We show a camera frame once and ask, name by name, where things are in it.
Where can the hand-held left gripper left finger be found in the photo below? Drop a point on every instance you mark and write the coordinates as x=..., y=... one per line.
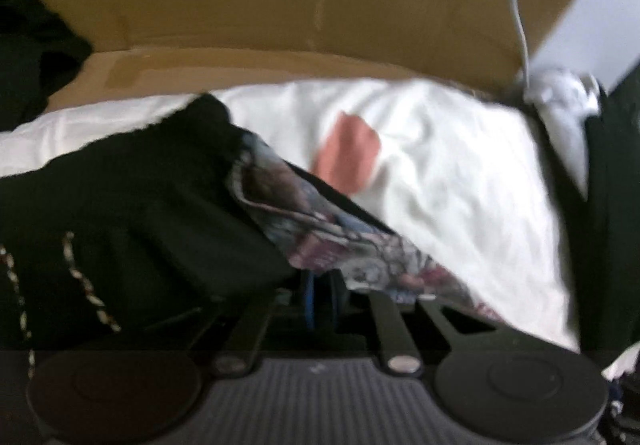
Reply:
x=309, y=300

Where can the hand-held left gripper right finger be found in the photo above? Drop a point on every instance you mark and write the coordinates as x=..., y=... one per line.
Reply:
x=334, y=297

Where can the black shorts with bear print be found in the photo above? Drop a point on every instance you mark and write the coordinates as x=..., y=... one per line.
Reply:
x=125, y=215

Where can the white quilt with coloured shapes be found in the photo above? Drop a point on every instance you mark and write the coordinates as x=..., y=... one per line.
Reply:
x=450, y=175

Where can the folded black garment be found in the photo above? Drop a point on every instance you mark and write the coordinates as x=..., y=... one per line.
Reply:
x=610, y=225

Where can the white crumpled cloth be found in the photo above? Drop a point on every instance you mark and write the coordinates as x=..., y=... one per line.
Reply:
x=560, y=95

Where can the crumpled black clothing pile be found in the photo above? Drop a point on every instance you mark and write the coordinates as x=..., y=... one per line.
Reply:
x=30, y=55

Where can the white board panel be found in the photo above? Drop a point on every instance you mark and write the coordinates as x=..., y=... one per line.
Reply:
x=600, y=15

